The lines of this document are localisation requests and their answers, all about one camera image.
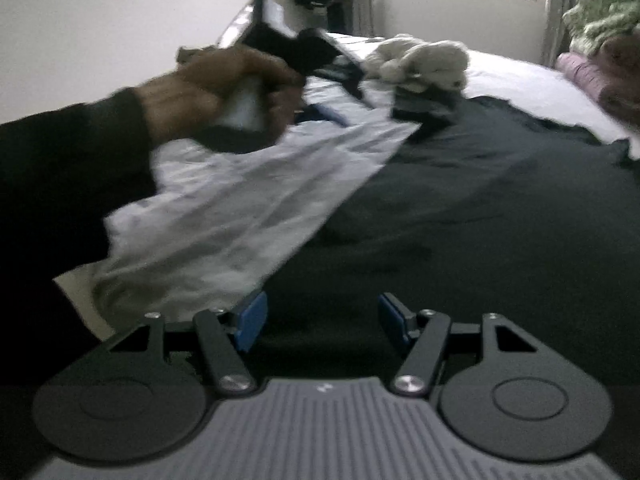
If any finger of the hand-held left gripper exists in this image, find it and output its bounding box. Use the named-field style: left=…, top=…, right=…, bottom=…
left=320, top=30, right=373, bottom=107
left=302, top=104, right=350, bottom=127

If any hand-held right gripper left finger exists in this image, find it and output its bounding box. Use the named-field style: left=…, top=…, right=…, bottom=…
left=107, top=290, right=268, bottom=396

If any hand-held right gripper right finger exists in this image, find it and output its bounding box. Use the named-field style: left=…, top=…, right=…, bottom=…
left=378, top=292, right=546, bottom=397

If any black garment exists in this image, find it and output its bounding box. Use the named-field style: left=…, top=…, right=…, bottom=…
left=250, top=95, right=640, bottom=391

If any person's left forearm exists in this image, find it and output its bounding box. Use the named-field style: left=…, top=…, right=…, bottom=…
left=0, top=87, right=161, bottom=386

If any person's left hand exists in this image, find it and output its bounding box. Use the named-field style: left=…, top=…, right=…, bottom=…
left=140, top=45, right=306, bottom=156

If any white plush toy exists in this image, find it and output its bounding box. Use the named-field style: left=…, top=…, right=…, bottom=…
left=360, top=34, right=471, bottom=92

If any dark grey garment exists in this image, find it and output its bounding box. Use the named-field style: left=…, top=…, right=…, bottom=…
left=390, top=82, right=463, bottom=128

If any bed with white sheet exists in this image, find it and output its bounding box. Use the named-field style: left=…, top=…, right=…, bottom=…
left=52, top=32, right=640, bottom=341

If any pink folded blanket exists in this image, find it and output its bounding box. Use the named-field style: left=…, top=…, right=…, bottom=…
left=555, top=52, right=616, bottom=106

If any green patterned blanket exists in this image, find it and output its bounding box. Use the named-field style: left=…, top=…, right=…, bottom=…
left=562, top=0, right=640, bottom=58

